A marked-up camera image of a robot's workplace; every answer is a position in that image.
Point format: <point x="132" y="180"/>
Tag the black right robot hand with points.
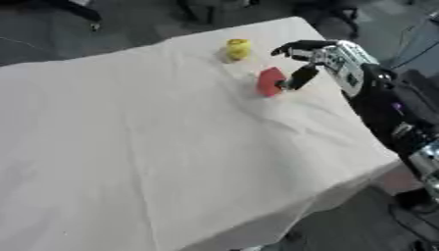
<point x="302" y="76"/>

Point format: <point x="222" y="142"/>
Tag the yellow toy fruit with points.
<point x="238" y="49"/>

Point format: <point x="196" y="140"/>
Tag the silver and black right robot arm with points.
<point x="377" y="98"/>

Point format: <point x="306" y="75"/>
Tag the red hexagonal block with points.
<point x="270" y="81"/>

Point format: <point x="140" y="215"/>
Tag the black chair base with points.
<point x="77" y="11"/>

